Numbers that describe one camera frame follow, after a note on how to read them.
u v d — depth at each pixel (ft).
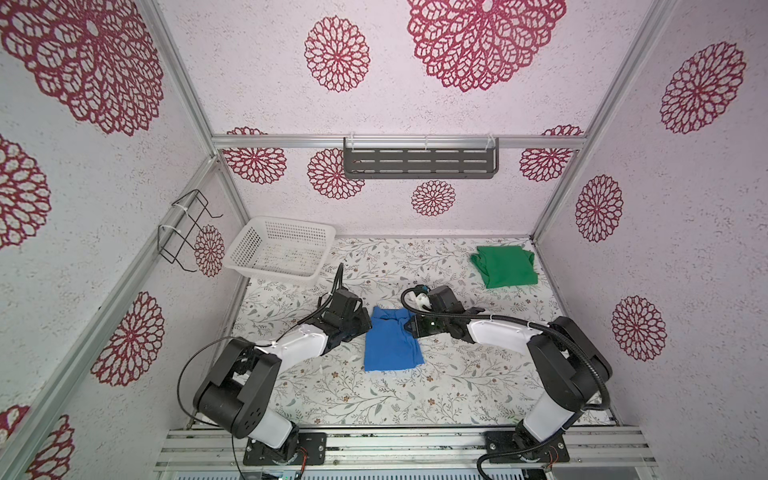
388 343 2.88
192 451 2.45
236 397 1.43
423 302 2.73
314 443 2.45
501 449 2.41
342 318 2.31
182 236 2.50
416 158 3.08
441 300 2.39
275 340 1.71
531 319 1.74
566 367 1.52
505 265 3.61
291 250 3.82
